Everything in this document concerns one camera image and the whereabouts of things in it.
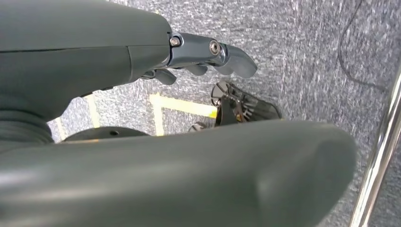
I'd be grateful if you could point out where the stainless steel workbench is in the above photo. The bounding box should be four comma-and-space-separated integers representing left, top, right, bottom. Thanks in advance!
349, 62, 401, 227

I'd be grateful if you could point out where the grey robot hip housing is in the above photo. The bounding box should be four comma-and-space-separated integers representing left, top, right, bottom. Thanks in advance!
59, 126, 152, 144

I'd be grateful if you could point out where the black robot foot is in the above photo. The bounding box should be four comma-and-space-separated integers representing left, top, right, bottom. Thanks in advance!
188, 80, 283, 132

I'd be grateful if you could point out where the black floor cable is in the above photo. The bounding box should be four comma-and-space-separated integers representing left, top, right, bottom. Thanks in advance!
338, 0, 389, 93

